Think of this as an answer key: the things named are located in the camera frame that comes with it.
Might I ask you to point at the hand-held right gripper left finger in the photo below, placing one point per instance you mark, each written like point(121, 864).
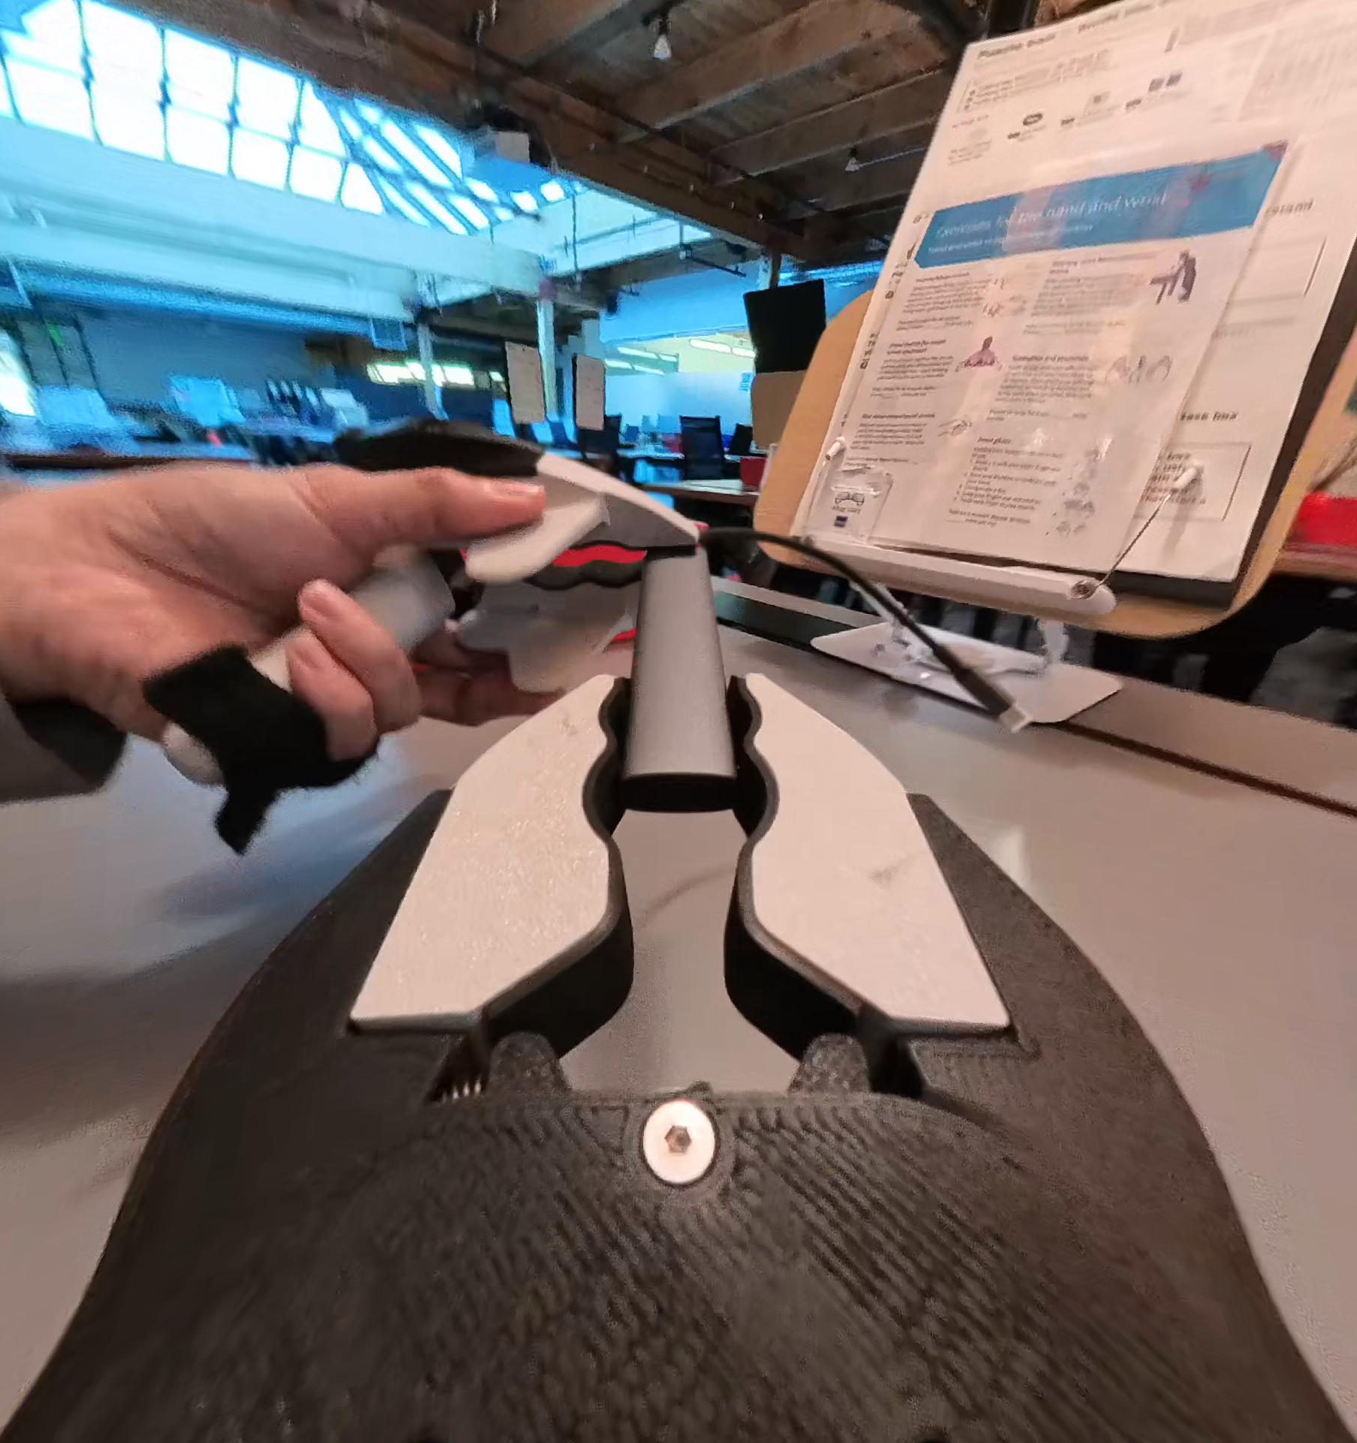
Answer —
point(488, 891)

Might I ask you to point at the small clear packet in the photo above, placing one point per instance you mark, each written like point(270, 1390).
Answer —
point(855, 505)

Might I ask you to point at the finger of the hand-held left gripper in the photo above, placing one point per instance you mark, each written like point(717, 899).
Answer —
point(543, 637)
point(622, 507)

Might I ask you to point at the wooden document stand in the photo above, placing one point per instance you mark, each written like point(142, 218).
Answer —
point(792, 475)

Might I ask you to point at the grey desk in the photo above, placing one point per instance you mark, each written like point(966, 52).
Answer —
point(1197, 903)

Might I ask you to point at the cardboard box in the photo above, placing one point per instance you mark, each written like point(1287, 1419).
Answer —
point(776, 408)

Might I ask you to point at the dark grey usb hub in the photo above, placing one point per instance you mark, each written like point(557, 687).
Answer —
point(679, 677)

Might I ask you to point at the person's left hand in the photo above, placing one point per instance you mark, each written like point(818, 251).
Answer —
point(182, 564)

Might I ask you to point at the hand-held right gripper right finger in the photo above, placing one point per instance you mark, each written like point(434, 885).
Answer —
point(859, 891)

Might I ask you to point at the black monitor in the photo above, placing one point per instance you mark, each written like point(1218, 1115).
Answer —
point(786, 327)

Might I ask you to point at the person's left forearm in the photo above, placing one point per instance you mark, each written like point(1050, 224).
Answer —
point(14, 744)

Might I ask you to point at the white printed instruction sheet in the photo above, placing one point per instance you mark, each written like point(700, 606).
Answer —
point(1197, 90)

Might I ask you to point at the small red bin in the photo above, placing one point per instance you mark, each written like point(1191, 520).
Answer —
point(752, 469)

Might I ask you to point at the large red plastic bin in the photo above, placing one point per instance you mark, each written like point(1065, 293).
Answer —
point(595, 559)

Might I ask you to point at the standing notice board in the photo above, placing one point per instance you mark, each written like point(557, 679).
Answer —
point(524, 383)
point(589, 392)

